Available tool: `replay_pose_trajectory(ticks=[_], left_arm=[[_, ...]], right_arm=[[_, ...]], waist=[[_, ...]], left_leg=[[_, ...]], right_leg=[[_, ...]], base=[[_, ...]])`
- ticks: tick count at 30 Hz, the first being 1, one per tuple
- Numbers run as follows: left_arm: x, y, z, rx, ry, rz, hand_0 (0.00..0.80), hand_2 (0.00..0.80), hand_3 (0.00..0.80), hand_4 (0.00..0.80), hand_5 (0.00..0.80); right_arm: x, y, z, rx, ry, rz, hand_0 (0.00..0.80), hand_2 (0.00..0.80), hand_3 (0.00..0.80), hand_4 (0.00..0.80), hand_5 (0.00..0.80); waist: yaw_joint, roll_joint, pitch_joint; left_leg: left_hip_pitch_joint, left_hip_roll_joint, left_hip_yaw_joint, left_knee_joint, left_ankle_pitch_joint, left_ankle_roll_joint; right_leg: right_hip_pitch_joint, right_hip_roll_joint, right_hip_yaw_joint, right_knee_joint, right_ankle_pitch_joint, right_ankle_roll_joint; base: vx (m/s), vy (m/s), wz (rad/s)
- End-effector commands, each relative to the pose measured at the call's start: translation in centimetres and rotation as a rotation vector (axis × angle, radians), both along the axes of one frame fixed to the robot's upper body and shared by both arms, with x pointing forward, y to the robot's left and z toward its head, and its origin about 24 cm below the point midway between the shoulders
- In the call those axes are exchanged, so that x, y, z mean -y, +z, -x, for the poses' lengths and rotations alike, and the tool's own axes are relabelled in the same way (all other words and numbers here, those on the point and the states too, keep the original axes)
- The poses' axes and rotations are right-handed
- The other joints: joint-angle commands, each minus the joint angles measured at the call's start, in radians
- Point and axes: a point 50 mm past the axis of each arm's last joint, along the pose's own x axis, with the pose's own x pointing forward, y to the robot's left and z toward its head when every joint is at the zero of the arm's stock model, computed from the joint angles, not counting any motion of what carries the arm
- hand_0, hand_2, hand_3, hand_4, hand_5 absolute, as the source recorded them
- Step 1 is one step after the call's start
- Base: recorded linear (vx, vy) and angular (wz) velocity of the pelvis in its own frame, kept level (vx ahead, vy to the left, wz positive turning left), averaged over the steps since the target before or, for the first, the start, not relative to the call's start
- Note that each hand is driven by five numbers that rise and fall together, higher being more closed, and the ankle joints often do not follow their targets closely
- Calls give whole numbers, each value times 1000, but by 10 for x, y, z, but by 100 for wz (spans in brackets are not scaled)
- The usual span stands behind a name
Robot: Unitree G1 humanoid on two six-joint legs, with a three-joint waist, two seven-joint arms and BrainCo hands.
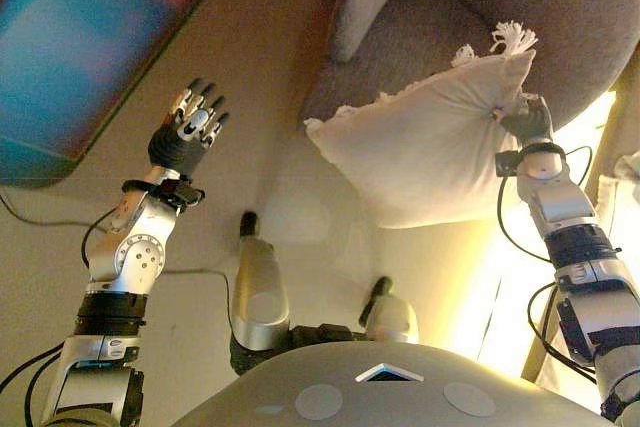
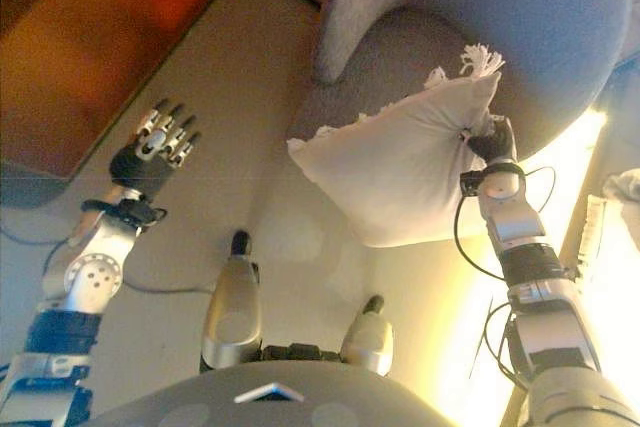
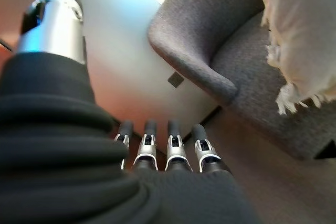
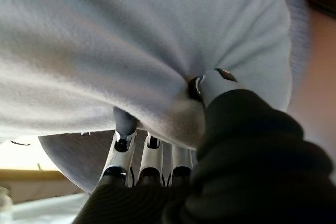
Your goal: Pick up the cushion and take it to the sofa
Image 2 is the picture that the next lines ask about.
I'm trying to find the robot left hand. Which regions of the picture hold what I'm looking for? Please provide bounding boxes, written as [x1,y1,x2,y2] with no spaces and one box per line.
[108,99,203,201]

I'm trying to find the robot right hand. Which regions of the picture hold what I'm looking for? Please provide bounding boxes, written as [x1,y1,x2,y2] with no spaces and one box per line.
[462,115,518,163]

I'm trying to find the white fringed cushion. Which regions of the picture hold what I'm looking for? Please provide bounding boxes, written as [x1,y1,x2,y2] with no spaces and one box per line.
[287,44,506,248]

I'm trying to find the white fringed blanket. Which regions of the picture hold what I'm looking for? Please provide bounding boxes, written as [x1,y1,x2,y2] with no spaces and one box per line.
[574,194,640,281]

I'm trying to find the glossy brown wooden cabinet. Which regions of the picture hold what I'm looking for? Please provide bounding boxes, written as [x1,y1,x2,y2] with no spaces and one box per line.
[0,0,244,208]

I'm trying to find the grey fabric armchair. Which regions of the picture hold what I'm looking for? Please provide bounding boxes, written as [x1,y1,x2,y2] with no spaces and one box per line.
[287,0,634,168]

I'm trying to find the white duvet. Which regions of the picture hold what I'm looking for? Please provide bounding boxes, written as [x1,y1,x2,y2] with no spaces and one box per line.
[602,169,640,204]

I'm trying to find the silver robot left leg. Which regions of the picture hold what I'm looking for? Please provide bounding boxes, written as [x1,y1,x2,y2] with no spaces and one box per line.
[199,230,264,373]

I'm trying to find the silver robot leg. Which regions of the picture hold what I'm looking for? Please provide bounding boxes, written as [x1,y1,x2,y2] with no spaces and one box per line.
[199,230,264,373]
[339,295,396,378]

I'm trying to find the silver robot right leg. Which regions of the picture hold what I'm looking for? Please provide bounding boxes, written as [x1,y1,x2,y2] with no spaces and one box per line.
[339,295,396,378]

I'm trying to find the grey robot torso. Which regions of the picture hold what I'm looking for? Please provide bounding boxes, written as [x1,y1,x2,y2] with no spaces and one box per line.
[84,344,506,427]

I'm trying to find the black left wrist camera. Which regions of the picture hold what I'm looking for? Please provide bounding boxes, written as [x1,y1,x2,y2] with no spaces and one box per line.
[82,196,169,229]

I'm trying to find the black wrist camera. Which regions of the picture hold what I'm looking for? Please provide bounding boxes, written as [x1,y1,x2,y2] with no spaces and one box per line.
[459,170,484,197]
[82,196,169,229]

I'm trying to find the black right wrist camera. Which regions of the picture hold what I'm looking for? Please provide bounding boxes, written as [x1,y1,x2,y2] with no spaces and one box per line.
[459,170,484,197]

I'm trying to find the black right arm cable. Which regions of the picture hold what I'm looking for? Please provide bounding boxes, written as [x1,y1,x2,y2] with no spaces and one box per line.
[452,165,557,383]

